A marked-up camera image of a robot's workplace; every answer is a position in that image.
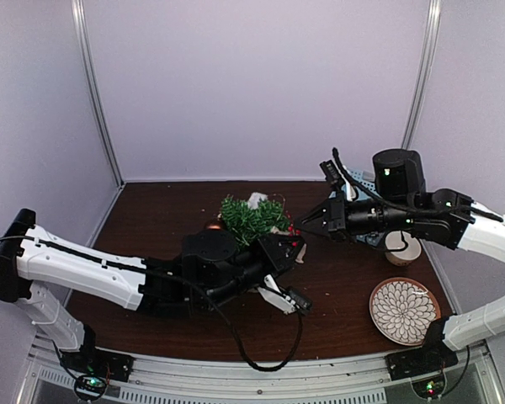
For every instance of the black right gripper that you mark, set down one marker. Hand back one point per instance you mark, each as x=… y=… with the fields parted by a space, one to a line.
x=333 y=211

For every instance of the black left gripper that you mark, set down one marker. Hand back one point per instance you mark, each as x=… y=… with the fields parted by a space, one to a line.
x=270 y=247

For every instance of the red berry sprig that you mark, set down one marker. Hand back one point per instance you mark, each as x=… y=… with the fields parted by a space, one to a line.
x=292 y=230

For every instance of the small green christmas tree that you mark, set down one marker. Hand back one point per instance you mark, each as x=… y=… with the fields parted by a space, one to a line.
x=247 y=221

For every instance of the white cotton boll ornament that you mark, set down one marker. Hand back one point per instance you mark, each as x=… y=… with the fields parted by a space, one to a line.
x=255 y=199

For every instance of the brown shiny ball ornament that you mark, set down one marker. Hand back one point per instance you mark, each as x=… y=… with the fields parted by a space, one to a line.
x=215 y=224

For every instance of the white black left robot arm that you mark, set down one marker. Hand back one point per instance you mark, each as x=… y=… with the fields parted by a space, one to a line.
x=210 y=271

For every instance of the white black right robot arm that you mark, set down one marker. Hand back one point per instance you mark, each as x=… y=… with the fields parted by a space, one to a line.
x=399 y=204

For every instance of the white ceramic bowl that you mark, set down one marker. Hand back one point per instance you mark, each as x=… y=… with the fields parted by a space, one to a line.
x=402 y=249

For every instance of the floral patterned plate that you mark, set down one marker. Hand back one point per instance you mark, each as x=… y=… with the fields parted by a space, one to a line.
x=402 y=309

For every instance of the right circuit board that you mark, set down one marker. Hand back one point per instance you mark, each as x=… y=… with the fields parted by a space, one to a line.
x=429 y=388

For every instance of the circuit board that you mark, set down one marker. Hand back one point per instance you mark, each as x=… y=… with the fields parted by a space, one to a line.
x=429 y=388
x=89 y=387

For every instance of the left circuit board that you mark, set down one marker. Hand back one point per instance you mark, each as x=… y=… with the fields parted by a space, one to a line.
x=89 y=387

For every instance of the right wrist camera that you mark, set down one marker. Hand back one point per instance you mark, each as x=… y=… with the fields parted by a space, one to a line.
x=339 y=182

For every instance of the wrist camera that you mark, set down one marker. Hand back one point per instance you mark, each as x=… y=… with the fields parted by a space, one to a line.
x=339 y=182
x=287 y=300

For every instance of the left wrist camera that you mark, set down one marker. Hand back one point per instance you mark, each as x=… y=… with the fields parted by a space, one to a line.
x=287 y=300

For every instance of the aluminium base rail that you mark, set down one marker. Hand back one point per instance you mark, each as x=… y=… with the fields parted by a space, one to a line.
x=358 y=379

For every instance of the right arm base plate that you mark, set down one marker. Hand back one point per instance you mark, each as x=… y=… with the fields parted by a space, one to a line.
x=420 y=361

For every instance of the right aluminium corner post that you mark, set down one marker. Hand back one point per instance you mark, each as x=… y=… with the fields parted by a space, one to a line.
x=430 y=41

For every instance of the aluminium corner post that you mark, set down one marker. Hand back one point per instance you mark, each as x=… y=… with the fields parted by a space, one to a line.
x=430 y=41
x=80 y=23

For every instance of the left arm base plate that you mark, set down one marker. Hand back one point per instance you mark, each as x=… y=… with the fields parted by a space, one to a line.
x=102 y=363

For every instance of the left aluminium corner post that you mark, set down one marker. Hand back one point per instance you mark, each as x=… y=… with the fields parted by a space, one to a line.
x=80 y=23

